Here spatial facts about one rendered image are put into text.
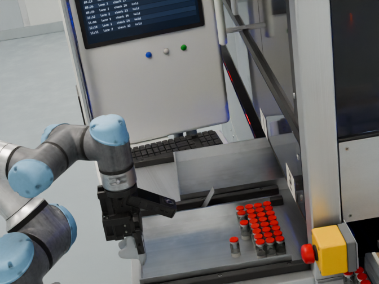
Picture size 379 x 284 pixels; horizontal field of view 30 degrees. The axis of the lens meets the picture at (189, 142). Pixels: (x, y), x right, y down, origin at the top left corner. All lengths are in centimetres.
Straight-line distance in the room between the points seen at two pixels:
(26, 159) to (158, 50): 104
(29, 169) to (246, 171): 80
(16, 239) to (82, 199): 224
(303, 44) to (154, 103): 116
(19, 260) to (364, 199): 74
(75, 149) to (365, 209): 61
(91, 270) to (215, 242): 162
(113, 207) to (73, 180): 255
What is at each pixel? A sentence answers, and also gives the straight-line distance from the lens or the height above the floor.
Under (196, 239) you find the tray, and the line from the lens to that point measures 174.
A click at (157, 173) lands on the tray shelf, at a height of 88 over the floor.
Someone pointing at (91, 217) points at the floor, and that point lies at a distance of 368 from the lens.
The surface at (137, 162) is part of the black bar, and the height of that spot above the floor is 90.
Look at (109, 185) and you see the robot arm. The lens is 149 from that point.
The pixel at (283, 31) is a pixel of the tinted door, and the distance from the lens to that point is 150.
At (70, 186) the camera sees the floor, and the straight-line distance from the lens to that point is 402.
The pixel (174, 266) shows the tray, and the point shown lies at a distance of 166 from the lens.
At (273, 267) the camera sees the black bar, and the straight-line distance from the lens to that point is 159.
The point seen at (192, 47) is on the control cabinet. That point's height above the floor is 110.
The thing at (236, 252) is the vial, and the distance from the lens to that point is 165.
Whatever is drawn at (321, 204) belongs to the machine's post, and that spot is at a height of 107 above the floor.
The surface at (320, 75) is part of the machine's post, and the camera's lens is 135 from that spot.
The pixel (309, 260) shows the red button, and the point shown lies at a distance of 144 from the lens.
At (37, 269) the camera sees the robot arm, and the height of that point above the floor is 96.
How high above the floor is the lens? 184
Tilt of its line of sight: 26 degrees down
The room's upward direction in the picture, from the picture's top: 9 degrees counter-clockwise
